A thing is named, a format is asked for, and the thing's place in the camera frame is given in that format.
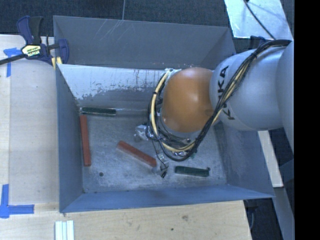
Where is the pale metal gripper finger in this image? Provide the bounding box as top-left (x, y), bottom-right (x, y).
top-left (158, 158), bottom-right (169, 172)
top-left (151, 165), bottom-right (168, 179)

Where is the dark green flat block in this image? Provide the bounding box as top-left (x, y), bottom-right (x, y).
top-left (80, 106), bottom-right (117, 118)
top-left (174, 165), bottom-right (211, 178)

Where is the red-brown flat block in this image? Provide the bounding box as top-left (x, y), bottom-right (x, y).
top-left (116, 140), bottom-right (158, 168)
top-left (79, 114), bottom-right (93, 168)

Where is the grey metal bin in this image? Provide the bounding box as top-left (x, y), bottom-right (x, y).
top-left (52, 15), bottom-right (276, 214)

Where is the pale wood board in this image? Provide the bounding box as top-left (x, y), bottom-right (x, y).
top-left (8, 58), bottom-right (61, 206)

